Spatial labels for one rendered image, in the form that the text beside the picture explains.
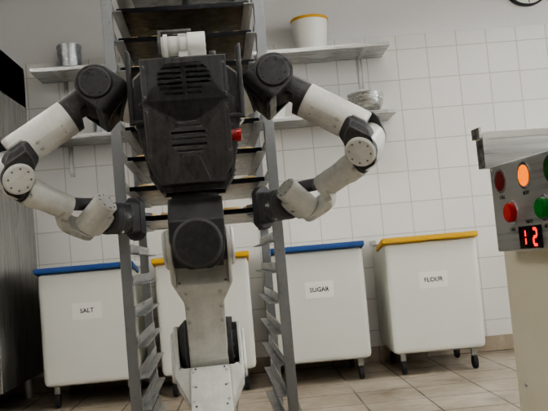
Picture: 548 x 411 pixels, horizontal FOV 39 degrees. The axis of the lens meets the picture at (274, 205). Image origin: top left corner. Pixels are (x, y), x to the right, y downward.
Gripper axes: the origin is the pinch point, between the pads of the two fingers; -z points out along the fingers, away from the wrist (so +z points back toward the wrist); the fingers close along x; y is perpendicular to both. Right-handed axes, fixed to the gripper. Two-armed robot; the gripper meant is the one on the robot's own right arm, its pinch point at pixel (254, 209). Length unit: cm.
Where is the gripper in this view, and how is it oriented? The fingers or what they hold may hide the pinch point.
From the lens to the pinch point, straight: 229.5
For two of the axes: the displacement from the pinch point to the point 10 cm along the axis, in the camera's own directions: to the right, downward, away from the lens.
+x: -0.9, -9.9, 0.6
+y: -8.2, 0.4, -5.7
